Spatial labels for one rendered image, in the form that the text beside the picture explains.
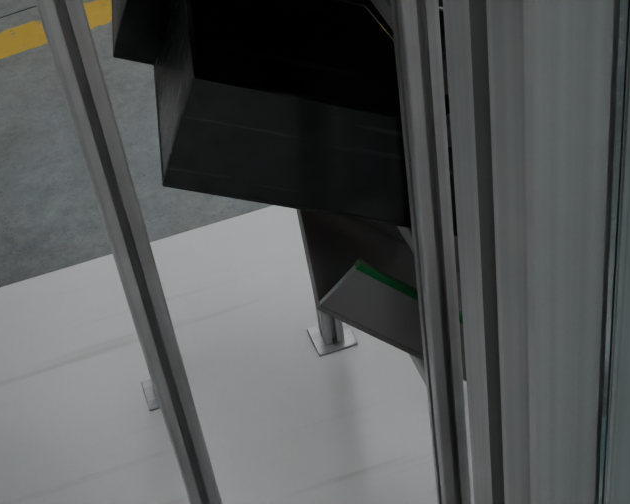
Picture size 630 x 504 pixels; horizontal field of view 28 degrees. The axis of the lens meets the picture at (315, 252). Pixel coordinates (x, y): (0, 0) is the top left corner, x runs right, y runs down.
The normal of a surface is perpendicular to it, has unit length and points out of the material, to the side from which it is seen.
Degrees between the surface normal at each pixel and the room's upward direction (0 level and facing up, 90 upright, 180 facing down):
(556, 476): 90
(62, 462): 0
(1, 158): 0
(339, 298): 90
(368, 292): 90
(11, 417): 0
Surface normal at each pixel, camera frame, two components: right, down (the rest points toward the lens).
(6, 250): -0.11, -0.74
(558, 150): 0.30, 0.60
